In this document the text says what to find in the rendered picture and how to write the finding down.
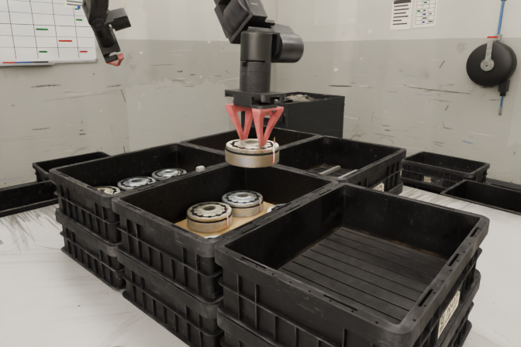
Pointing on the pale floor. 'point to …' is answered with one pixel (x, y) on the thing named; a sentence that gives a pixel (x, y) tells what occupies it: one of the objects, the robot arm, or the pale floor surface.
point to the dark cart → (311, 115)
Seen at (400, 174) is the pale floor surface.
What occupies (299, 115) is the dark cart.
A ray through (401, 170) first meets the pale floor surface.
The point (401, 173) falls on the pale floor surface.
